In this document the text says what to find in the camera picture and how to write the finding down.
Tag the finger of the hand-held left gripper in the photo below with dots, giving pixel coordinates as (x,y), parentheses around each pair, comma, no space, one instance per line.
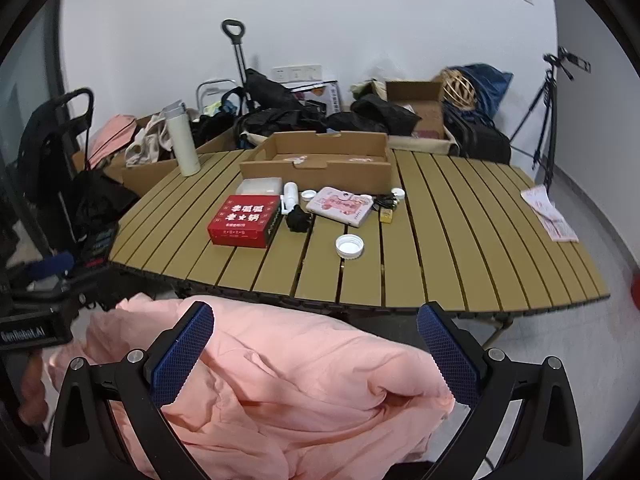
(50,263)

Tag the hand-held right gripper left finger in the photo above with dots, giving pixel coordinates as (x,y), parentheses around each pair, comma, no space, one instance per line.
(180,355)

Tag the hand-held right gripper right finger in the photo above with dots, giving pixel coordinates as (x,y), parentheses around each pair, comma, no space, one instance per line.
(450,355)

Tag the red printed box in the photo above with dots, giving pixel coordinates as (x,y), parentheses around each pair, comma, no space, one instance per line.
(240,220)

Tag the white jar lid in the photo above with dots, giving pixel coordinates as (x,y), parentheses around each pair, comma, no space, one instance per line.
(349,246)

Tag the small yellow box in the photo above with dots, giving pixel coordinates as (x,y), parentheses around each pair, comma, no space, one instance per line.
(386,216)

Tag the black clip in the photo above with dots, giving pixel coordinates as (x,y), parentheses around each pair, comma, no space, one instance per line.
(382,202)

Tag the small white cap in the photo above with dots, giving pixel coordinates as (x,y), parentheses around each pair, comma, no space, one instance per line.
(397,192)

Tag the small black cloth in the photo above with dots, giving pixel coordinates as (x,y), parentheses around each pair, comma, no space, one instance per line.
(298,220)

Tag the pink printed packet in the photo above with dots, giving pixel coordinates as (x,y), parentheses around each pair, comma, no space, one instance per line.
(340,207)

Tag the white plastic box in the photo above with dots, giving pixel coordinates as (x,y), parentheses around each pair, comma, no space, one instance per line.
(260,185)

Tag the small white bottle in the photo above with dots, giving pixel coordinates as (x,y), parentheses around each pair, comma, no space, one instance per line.
(290,195)

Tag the small white lid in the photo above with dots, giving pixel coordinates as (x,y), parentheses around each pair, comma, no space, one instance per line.
(308,194)

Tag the shallow cardboard tray box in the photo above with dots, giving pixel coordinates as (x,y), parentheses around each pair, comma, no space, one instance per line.
(325,172)

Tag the person's left hand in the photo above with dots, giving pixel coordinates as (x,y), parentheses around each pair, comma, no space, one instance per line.
(32,385)

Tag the pink clothing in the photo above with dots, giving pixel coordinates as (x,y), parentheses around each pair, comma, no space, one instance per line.
(300,385)

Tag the large cardboard box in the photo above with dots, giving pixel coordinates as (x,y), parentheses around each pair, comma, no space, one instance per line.
(145,177)

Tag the pink cloth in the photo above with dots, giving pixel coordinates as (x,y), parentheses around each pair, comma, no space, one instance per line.
(112,135)

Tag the beige cloth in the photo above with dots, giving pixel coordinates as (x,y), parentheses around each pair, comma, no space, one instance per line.
(147,145)

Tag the white paper roll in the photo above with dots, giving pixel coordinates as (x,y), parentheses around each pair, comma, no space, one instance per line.
(181,145)

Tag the black tote bag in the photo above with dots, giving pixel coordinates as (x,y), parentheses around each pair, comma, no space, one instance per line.
(227,110)

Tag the black jacket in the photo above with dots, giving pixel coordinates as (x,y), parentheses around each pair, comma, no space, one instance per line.
(270,120)

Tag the black clothes pile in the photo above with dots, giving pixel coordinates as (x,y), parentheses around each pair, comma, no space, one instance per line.
(380,110)

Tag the open cardboard box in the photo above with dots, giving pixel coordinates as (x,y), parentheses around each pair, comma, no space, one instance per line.
(415,92)

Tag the wicker ball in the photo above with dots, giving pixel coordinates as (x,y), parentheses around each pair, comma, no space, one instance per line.
(457,89)

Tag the blue bag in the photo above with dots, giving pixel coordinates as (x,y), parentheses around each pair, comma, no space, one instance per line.
(490,90)

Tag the black tripod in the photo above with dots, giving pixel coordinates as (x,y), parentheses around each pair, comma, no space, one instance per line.
(547,100)

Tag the beige cloth bag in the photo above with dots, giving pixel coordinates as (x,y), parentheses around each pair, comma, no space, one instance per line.
(365,90)

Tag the white printed carton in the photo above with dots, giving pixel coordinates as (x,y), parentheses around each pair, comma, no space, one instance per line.
(327,95)

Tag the metal stool frame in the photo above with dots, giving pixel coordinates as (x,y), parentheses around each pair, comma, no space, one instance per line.
(200,95)

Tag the white wall outlets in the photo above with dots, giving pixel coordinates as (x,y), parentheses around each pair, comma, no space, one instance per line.
(295,72)

